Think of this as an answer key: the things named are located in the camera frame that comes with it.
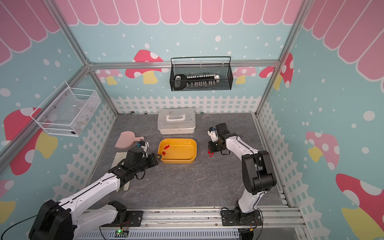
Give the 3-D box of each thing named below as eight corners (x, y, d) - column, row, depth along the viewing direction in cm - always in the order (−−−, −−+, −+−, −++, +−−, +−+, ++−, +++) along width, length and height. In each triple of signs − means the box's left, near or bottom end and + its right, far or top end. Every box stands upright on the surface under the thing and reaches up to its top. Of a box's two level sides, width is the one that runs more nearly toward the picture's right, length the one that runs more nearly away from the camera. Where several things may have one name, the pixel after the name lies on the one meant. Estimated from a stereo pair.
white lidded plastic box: (159, 136, 109) (155, 124, 99) (164, 111, 125) (161, 99, 115) (195, 136, 109) (195, 124, 99) (195, 111, 125) (195, 99, 115)
